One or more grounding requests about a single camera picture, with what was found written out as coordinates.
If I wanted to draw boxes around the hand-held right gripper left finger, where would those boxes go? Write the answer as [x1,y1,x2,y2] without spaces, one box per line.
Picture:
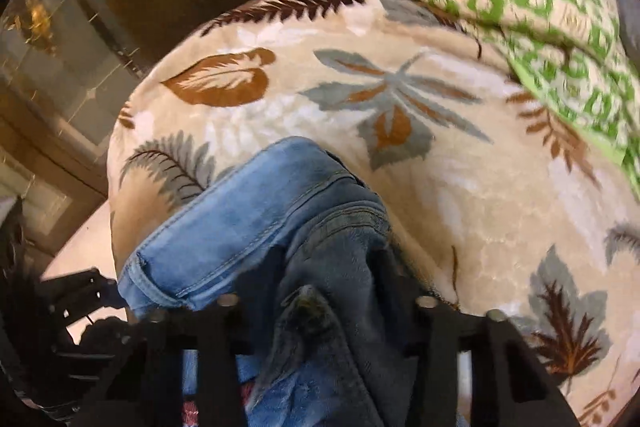
[142,293,253,427]

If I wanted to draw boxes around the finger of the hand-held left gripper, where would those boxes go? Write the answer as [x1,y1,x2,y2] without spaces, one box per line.
[39,269,127,314]

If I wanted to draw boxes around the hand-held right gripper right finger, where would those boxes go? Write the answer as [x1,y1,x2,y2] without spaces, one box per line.
[405,296,581,427]

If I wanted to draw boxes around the blue denim pants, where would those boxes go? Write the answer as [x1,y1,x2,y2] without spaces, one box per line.
[117,136,472,427]

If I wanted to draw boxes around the beige leaf print blanket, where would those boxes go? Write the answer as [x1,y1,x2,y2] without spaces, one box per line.
[107,0,640,427]

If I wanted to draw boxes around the dark glass panel door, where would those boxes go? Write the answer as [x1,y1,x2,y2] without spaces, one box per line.
[0,0,313,258]

